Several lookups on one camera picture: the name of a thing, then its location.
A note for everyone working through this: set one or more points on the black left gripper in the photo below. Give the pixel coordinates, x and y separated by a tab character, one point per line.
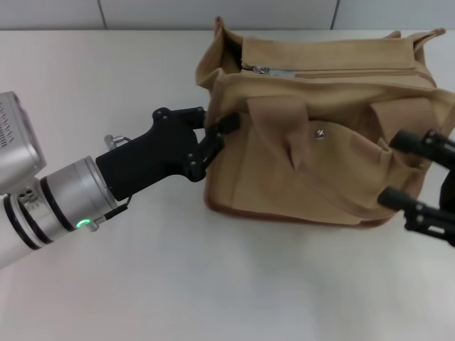
149	160

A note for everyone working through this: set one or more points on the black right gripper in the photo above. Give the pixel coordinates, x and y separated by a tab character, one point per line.
448	190

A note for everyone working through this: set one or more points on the silver metal zipper pull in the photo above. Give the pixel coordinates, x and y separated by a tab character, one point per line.
275	71

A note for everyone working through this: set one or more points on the khaki canvas food bag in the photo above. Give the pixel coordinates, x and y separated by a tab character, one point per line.
320	142

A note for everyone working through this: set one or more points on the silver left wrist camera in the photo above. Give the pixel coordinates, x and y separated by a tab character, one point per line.
17	142

